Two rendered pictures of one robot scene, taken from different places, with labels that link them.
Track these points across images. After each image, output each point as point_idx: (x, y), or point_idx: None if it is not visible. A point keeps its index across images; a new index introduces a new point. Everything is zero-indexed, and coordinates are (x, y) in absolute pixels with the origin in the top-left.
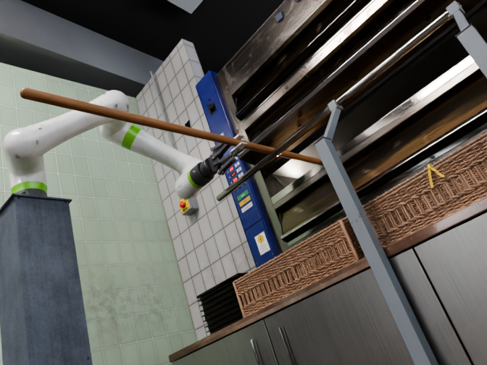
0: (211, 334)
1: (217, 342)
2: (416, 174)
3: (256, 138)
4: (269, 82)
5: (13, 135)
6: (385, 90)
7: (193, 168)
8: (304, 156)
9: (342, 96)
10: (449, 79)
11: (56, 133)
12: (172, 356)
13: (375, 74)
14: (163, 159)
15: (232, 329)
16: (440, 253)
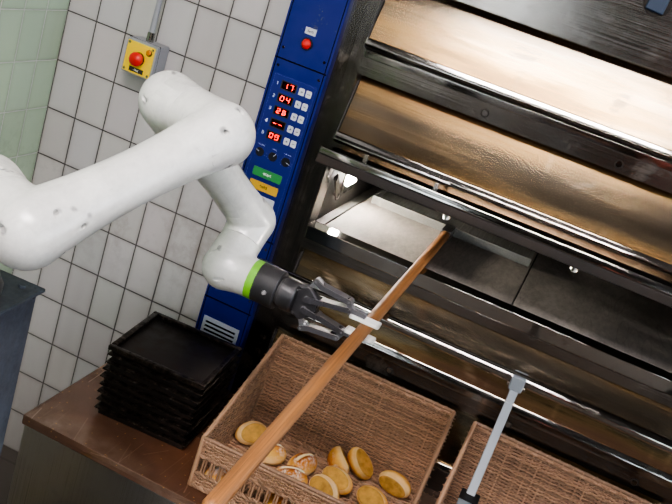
0: (128, 468)
1: (129, 480)
2: None
3: (372, 172)
4: (472, 83)
5: (33, 243)
6: None
7: (264, 279)
8: (414, 277)
9: (537, 390)
10: (648, 384)
11: (104, 226)
12: (32, 423)
13: (592, 418)
14: (218, 199)
15: (168, 497)
16: None
